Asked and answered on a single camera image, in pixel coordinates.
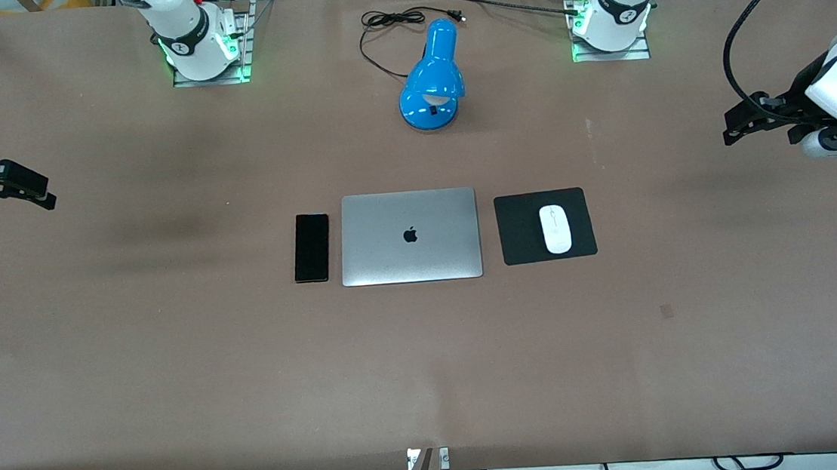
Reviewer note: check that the silver closed laptop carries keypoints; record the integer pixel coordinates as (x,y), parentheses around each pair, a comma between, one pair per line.
(411,254)

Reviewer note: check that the metal stand bracket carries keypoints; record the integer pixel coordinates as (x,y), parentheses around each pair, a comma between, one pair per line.
(444,458)

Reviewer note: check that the blue desk lamp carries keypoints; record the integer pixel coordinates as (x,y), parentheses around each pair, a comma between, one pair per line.
(435,74)

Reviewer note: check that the white computer mouse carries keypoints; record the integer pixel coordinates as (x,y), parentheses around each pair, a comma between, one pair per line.
(556,229)

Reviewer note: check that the black smartphone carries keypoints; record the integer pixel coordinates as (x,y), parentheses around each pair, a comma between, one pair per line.
(311,248)

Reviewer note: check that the black mouse pad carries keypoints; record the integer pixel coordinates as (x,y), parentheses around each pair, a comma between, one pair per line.
(516,230)

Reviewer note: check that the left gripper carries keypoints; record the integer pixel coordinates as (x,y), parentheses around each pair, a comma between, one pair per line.
(794,97)

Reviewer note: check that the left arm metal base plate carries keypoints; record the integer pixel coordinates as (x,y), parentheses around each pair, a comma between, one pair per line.
(611,55)

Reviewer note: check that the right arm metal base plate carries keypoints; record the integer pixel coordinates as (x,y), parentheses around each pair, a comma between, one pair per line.
(244,38)

